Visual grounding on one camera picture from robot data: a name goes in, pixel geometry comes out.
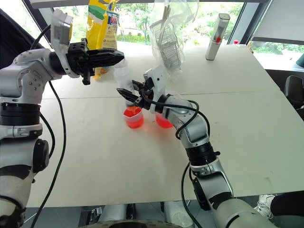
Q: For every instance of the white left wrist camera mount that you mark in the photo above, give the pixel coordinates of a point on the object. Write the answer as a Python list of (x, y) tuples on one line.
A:
[(59, 48)]

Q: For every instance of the black chair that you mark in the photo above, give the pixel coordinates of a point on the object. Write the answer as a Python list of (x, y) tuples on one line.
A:
[(295, 91)]

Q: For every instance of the small red bottle cap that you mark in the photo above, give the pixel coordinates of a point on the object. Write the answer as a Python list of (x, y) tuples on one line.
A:
[(235, 42)]

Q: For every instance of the yellow snack bag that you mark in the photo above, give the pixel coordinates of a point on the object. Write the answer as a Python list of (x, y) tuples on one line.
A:
[(95, 28)]

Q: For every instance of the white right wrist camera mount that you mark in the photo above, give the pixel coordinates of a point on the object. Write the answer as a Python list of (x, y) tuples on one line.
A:
[(158, 77)]

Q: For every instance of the dark rounded robot base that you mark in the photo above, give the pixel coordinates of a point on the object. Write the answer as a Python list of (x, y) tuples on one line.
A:
[(133, 224)]

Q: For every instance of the black trouser leg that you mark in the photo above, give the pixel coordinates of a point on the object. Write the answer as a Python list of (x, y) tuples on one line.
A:
[(288, 204)]

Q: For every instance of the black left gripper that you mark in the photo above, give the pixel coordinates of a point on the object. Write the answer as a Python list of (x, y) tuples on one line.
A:
[(77, 59)]

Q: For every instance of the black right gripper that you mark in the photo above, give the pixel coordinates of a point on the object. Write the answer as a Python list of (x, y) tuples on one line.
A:
[(146, 95)]

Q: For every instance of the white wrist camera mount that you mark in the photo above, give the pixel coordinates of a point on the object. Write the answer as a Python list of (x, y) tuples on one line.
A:
[(158, 77), (59, 48)]

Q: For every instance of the white cylindrical tube grey cap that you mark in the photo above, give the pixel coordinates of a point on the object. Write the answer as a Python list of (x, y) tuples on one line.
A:
[(213, 48)]

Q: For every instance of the white sneaker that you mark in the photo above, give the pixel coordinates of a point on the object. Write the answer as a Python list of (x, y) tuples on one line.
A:
[(264, 204)]

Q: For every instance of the clear plastic bag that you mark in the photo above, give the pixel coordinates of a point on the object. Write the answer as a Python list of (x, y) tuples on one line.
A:
[(187, 21)]

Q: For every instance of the clear plastic bottle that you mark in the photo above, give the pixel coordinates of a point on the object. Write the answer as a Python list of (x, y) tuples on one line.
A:
[(123, 78)]

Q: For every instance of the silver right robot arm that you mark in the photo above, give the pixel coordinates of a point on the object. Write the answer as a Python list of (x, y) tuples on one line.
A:
[(213, 185)]

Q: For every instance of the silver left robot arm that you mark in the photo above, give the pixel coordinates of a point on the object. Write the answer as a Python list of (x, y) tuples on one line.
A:
[(26, 71)]

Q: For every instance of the black fabric backrest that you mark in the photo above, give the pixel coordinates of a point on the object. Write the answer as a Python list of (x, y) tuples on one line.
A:
[(14, 40)]

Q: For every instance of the plain cup with red liquid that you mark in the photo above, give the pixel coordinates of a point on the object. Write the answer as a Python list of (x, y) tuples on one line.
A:
[(164, 123)]

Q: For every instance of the silver robot leg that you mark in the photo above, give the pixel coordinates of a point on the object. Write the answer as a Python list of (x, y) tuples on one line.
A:
[(114, 212), (177, 213)]

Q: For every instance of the wooden chopstick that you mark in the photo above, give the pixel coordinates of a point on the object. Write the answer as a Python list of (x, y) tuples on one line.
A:
[(168, 12), (164, 16)]

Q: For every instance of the spouted cup with red liquid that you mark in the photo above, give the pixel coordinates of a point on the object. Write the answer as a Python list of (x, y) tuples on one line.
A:
[(134, 120)]

